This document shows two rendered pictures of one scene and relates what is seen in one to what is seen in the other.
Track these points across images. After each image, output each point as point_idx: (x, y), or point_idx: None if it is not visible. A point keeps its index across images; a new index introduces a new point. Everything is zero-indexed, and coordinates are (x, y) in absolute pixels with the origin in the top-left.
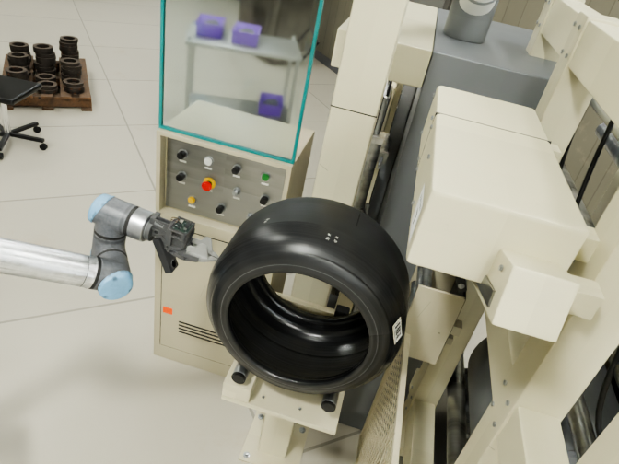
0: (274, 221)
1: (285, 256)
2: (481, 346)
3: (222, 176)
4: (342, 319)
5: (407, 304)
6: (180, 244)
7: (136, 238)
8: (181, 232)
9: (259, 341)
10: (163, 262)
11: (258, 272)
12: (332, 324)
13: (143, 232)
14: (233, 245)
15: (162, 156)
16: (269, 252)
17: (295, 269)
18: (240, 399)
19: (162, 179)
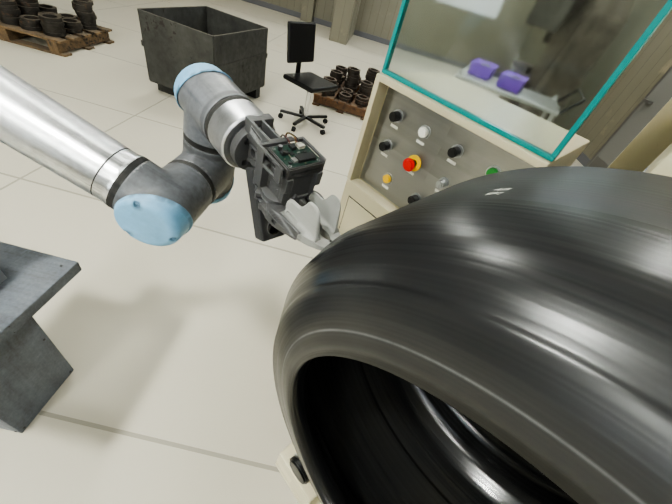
0: (530, 198)
1: (546, 379)
2: None
3: (433, 157)
4: (543, 479)
5: None
6: (277, 190)
7: (220, 154)
8: (281, 162)
9: (367, 418)
10: (254, 217)
11: (387, 355)
12: (515, 468)
13: (230, 144)
14: (360, 228)
15: (373, 114)
16: (465, 313)
17: (572, 472)
18: (296, 492)
19: (365, 143)
